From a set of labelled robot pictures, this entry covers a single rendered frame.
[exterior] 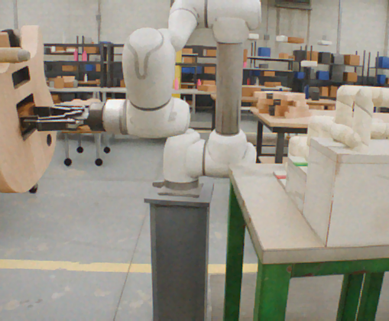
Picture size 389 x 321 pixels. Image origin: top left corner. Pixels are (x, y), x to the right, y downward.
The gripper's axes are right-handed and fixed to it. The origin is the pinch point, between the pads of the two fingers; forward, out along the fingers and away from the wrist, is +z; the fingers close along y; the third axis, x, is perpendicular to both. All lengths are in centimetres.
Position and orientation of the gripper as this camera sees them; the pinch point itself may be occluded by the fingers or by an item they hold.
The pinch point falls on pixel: (29, 116)
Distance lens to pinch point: 97.6
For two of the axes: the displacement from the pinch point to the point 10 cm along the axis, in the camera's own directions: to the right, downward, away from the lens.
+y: -0.9, -4.0, 9.1
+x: 0.5, -9.2, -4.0
